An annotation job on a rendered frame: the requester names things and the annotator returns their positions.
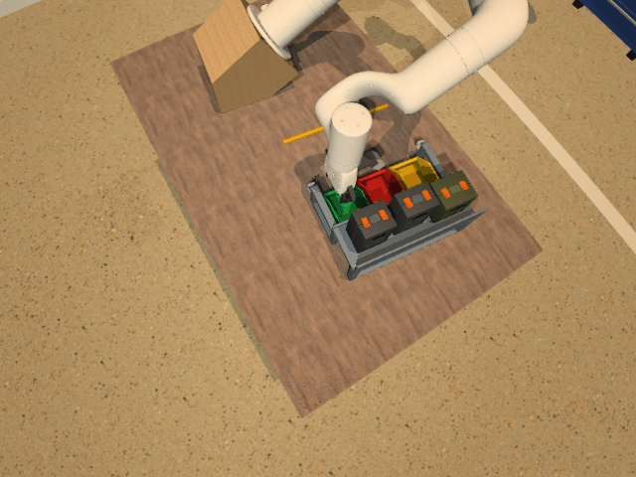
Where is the dark grey case with orange latches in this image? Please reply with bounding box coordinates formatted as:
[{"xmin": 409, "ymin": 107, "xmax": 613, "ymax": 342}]
[{"xmin": 346, "ymin": 200, "xmax": 397, "ymax": 253}]

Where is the grey metal shelf rack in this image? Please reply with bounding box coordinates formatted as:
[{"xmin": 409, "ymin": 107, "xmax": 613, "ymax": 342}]
[{"xmin": 306, "ymin": 140, "xmax": 488, "ymax": 281}]

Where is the yellow bar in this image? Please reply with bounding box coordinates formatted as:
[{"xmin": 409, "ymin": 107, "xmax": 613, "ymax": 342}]
[{"xmin": 283, "ymin": 104, "xmax": 388, "ymax": 145}]

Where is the black tool case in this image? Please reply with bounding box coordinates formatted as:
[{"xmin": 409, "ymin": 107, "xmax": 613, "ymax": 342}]
[{"xmin": 388, "ymin": 182, "xmax": 439, "ymax": 236}]

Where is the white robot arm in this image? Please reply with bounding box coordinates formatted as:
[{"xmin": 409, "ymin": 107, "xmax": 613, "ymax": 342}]
[{"xmin": 247, "ymin": 0, "xmax": 529, "ymax": 172}]

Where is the red open bin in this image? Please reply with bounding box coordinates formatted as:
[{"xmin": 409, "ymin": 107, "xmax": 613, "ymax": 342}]
[{"xmin": 356, "ymin": 168, "xmax": 404, "ymax": 204}]

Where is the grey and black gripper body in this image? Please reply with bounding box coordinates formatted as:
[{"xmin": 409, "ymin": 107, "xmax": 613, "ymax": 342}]
[{"xmin": 324, "ymin": 154, "xmax": 358, "ymax": 195}]

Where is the green bin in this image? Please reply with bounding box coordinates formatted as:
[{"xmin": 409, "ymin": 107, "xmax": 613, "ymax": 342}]
[{"xmin": 322, "ymin": 185, "xmax": 369, "ymax": 224}]

